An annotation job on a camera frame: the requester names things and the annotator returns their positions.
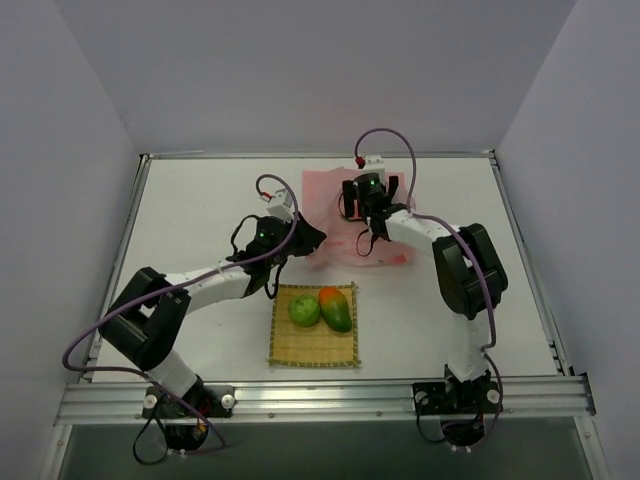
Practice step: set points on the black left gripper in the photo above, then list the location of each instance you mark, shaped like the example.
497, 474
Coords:
302, 235

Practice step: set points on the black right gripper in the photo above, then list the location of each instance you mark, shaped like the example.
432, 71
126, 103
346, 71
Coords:
348, 191

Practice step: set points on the green fake guava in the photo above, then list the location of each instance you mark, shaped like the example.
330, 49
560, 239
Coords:
304, 311

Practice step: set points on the green orange fake mango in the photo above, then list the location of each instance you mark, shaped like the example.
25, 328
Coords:
335, 309

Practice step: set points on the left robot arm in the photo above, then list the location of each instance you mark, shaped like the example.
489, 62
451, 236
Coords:
147, 316

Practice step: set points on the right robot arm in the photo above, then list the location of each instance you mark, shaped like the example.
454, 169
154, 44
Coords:
470, 275

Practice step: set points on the woven bamboo mat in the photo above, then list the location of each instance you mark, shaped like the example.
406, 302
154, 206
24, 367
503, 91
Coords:
316, 346

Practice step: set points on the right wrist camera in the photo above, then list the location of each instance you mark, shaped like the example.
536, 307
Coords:
371, 164

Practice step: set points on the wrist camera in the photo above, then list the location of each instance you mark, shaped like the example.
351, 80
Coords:
280, 205
371, 164

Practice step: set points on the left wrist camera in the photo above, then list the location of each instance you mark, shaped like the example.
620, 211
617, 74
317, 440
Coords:
280, 205

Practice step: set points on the aluminium table frame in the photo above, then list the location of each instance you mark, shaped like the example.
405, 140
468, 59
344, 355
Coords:
546, 429

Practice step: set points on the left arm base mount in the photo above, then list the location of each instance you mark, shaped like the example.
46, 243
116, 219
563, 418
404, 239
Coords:
186, 424

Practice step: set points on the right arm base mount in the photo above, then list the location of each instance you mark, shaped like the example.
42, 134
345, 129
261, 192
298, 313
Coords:
467, 412

